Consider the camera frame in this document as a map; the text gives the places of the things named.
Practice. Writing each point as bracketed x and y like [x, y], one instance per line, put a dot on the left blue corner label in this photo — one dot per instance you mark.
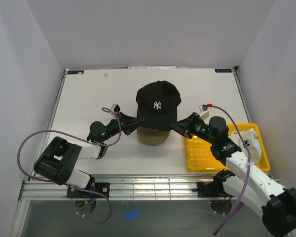
[75, 72]

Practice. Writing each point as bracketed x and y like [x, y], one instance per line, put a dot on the right blue corner label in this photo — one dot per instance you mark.
[223, 70]

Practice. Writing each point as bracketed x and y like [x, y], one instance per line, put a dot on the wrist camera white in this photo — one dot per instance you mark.
[116, 109]
[204, 111]

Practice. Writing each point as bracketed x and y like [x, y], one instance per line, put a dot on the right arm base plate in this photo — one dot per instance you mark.
[210, 190]

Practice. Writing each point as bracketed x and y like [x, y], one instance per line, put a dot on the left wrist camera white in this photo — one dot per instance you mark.
[116, 109]

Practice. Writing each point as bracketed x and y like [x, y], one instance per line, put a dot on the white baseball cap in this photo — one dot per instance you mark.
[250, 138]

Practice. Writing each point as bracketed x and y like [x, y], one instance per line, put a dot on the blue corner label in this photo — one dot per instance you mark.
[75, 72]
[223, 70]

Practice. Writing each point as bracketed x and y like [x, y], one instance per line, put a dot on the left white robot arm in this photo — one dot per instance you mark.
[58, 160]

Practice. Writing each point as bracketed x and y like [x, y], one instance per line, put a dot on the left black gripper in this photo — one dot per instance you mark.
[129, 123]

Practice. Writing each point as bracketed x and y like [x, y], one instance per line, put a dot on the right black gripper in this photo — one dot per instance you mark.
[185, 126]

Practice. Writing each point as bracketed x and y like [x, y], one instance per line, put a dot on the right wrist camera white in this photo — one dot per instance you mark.
[204, 111]

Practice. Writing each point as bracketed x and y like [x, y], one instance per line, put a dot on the black NY baseball cap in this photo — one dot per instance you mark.
[157, 105]

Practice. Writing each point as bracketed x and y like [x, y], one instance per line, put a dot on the yellow plastic tray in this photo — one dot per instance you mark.
[199, 157]

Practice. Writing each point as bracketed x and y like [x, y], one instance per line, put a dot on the beige baseball cap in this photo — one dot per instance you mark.
[152, 137]

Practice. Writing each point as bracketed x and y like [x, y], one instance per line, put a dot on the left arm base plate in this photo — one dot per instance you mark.
[101, 187]

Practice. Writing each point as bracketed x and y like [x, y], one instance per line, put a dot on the aluminium frame rail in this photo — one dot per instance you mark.
[124, 187]

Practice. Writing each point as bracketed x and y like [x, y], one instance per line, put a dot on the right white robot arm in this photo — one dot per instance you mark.
[272, 202]

